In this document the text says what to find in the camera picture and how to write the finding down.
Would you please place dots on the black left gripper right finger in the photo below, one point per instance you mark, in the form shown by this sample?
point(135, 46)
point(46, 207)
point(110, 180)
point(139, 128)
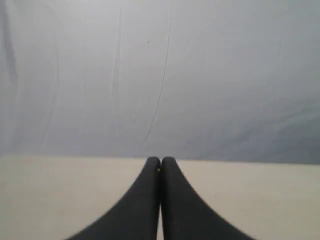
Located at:
point(185, 215)

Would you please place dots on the grey fabric backdrop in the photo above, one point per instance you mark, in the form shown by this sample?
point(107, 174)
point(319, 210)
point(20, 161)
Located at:
point(223, 80)

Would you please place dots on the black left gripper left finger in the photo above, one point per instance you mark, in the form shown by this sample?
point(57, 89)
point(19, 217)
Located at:
point(135, 216)

